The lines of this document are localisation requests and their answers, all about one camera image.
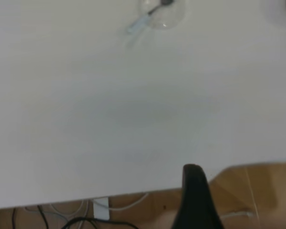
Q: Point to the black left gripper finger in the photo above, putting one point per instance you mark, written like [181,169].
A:
[197,205]

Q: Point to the clear round glass lid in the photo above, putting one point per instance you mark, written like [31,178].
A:
[174,17]

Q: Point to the white table leg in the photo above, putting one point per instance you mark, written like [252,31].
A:
[101,210]

